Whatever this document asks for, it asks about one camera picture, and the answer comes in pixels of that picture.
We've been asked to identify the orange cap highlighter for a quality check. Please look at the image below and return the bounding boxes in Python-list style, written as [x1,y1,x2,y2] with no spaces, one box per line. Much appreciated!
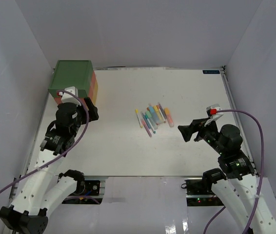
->
[164,108,174,128]

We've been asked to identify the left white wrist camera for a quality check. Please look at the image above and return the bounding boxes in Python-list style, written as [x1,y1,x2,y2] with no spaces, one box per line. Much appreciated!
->
[55,86,80,105]

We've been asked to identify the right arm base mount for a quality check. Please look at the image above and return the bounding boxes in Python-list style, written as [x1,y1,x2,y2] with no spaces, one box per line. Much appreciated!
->
[180,177,223,207]

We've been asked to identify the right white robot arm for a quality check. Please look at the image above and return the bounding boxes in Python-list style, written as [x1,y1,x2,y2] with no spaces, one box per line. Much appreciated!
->
[178,118,276,234]

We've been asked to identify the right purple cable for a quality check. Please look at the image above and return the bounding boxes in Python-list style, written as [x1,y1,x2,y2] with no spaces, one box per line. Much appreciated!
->
[203,109,264,234]

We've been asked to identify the teal highlighter marker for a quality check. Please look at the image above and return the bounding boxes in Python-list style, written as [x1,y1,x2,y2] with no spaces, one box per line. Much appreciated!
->
[145,110,158,130]

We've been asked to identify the purple cable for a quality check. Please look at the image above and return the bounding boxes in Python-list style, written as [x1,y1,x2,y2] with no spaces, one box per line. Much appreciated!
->
[0,90,90,232]
[203,109,264,234]

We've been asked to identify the green top drawer box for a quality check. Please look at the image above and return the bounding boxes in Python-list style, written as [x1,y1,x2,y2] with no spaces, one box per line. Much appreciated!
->
[48,60,94,98]

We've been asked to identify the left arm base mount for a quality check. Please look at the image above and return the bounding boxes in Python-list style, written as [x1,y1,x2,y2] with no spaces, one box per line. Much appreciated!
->
[62,179,105,205]

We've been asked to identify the yellow cap thin pen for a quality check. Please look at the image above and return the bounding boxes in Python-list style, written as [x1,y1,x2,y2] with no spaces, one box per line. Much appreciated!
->
[135,109,143,128]

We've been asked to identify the yellow highlighter marker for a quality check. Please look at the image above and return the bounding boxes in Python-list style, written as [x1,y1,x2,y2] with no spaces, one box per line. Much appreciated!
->
[153,105,164,124]

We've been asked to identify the stacked orange yellow drawers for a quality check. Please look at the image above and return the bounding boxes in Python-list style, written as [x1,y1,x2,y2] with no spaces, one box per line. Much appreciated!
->
[54,70,99,106]

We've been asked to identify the blue thin pen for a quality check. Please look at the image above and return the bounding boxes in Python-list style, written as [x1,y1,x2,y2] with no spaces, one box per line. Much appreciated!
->
[144,114,156,134]

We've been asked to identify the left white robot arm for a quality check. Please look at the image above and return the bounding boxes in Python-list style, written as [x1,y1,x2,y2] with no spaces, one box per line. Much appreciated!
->
[0,97,99,234]

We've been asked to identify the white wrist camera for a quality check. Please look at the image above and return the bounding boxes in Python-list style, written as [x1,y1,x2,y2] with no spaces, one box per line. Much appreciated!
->
[204,104,223,127]
[55,86,80,105]

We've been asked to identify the blue logo sticker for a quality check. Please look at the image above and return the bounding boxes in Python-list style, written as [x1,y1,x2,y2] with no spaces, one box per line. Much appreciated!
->
[202,70,220,74]

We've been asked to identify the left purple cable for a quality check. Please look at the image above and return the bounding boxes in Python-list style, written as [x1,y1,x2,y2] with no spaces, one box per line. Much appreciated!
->
[0,90,90,232]

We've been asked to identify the purple cap thin pen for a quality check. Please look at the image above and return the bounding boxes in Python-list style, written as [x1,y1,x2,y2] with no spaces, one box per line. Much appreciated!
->
[157,102,167,123]

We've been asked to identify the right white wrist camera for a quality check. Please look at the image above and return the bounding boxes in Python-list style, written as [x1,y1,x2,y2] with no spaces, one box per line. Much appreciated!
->
[204,104,223,127]

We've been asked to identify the light blue highlighter marker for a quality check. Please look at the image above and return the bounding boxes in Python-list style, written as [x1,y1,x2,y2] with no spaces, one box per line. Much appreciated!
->
[148,106,163,125]

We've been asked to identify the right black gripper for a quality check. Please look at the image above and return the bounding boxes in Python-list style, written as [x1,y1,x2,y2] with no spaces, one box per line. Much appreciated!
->
[177,117,226,155]

